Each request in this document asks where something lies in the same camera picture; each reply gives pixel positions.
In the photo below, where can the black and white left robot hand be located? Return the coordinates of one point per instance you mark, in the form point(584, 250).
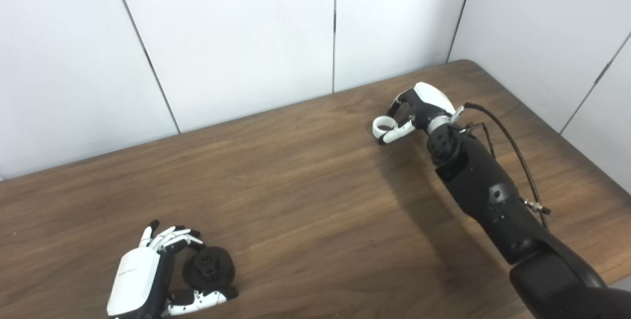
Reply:
point(133, 279)

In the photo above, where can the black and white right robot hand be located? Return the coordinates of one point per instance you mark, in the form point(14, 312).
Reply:
point(429, 99)

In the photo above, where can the round black part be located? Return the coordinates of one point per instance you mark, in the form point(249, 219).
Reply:
point(209, 267)

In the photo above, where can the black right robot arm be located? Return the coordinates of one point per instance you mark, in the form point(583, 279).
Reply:
point(493, 200)

